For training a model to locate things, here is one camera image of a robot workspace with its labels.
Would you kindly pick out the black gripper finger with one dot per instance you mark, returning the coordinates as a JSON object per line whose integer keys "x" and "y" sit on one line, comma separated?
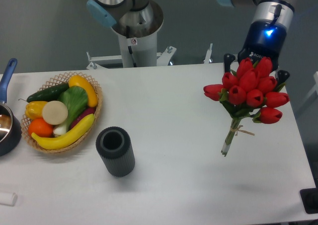
{"x": 228, "y": 60}
{"x": 281, "y": 77}

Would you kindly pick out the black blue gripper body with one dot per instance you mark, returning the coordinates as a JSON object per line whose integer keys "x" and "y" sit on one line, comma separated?
{"x": 268, "y": 31}

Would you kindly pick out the red tulip bouquet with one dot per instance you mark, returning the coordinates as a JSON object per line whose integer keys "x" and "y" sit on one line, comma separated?
{"x": 248, "y": 92}

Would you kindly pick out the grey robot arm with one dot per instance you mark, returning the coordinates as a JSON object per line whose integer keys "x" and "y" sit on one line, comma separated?
{"x": 137, "y": 22}

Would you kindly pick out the black device at edge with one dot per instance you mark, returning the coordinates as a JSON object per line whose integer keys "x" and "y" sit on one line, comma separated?
{"x": 310, "y": 200}

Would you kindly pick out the dark grey ribbed vase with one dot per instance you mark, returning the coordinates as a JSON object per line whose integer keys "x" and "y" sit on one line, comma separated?
{"x": 113, "y": 144}

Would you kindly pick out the purple eggplant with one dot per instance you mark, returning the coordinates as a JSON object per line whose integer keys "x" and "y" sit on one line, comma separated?
{"x": 86, "y": 112}

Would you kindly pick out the yellow squash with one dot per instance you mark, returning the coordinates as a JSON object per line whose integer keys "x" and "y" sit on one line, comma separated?
{"x": 82, "y": 82}

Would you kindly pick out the green bok choy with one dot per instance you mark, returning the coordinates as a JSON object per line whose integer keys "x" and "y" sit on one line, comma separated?
{"x": 75, "y": 98}

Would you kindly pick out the green cucumber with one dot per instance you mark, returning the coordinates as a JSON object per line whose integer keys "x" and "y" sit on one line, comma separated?
{"x": 48, "y": 94}

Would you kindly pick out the beige round disc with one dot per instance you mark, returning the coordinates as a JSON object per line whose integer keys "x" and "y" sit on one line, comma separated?
{"x": 55, "y": 112}

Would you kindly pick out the yellow bell pepper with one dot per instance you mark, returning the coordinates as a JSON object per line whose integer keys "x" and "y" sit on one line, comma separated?
{"x": 34, "y": 109}

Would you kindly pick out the orange fruit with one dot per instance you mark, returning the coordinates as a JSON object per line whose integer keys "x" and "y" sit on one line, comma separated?
{"x": 41, "y": 128}

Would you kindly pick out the yellow banana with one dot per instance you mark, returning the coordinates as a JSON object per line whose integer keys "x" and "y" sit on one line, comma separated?
{"x": 68, "y": 138}

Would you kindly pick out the white cylinder object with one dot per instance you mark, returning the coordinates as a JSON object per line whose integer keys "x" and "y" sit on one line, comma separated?
{"x": 8, "y": 198}

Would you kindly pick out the white metal frame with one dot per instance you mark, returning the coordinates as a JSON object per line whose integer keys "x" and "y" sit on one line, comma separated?
{"x": 163, "y": 59}

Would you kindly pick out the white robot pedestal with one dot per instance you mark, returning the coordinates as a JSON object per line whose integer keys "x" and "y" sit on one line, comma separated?
{"x": 138, "y": 52}

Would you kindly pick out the blue handled saucepan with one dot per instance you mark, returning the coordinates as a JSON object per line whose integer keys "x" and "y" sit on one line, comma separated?
{"x": 10, "y": 129}

